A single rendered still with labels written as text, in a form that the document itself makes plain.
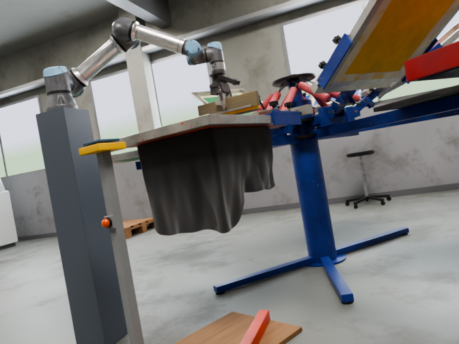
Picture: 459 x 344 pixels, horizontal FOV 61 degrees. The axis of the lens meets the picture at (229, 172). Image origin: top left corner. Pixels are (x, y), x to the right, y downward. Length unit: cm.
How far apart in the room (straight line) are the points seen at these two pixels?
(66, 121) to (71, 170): 24
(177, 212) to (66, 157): 64
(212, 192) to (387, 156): 422
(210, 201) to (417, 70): 101
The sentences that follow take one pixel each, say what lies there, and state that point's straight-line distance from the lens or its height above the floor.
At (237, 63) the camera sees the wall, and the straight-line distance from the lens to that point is 604.
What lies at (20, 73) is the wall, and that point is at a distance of 850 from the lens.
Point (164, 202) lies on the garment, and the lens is 177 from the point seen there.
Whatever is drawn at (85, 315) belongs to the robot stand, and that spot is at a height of 18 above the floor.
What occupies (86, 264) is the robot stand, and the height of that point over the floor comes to 43.
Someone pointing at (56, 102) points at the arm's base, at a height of 124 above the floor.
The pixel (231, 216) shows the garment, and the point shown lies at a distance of 163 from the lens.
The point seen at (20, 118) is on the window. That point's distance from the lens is 843.
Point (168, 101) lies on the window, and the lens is 642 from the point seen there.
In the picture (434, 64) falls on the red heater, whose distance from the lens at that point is 179.
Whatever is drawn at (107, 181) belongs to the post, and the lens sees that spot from 157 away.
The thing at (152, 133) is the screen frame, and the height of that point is 97.
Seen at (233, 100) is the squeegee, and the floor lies 112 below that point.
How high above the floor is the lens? 79
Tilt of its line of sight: 1 degrees down
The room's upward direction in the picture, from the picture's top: 10 degrees counter-clockwise
